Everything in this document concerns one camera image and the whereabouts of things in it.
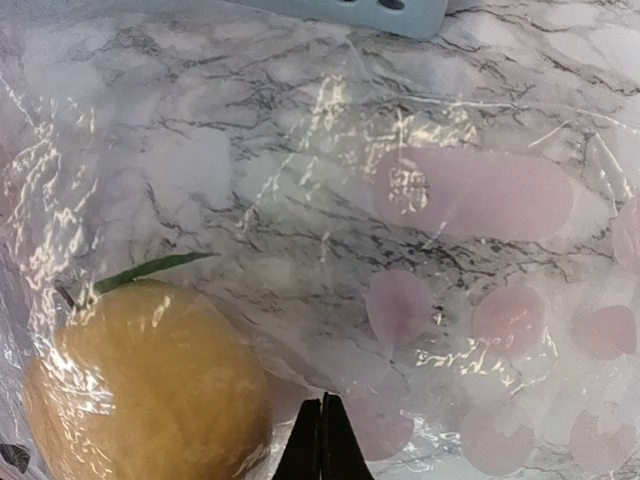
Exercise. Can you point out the clear zip top bag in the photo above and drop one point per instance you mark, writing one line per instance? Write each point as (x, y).
(445, 232)

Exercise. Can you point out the orange fake peach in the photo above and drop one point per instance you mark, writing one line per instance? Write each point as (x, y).
(148, 380)

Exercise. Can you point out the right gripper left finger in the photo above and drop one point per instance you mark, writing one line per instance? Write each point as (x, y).
(301, 456)

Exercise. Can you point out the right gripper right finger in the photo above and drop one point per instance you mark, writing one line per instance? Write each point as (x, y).
(342, 458)

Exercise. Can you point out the light blue plastic basket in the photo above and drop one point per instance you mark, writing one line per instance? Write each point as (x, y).
(416, 19)

